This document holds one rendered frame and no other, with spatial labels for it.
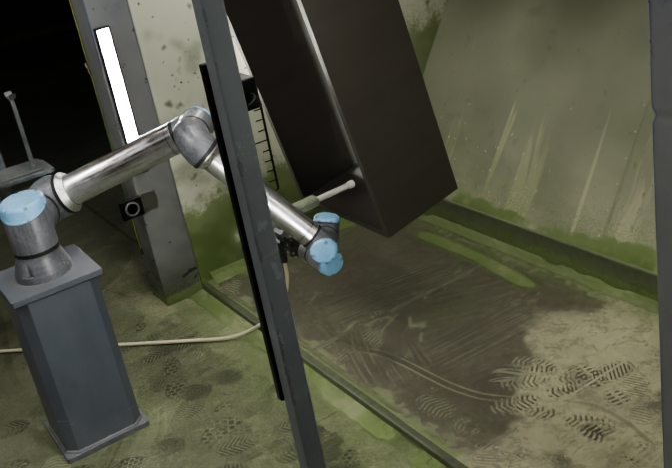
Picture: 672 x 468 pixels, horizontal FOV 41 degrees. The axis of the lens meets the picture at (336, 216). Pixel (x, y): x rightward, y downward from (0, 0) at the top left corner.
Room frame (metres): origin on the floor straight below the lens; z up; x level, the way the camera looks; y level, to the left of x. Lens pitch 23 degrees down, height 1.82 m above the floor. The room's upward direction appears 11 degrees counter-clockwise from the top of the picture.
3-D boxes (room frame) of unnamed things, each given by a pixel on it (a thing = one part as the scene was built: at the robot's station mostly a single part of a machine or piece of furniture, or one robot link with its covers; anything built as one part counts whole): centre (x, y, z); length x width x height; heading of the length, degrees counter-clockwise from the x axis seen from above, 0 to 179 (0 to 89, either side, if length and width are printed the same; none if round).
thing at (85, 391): (2.77, 1.00, 0.32); 0.31 x 0.31 x 0.64; 29
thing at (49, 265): (2.77, 1.00, 0.69); 0.19 x 0.19 x 0.10
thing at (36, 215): (2.78, 1.00, 0.83); 0.17 x 0.15 x 0.18; 174
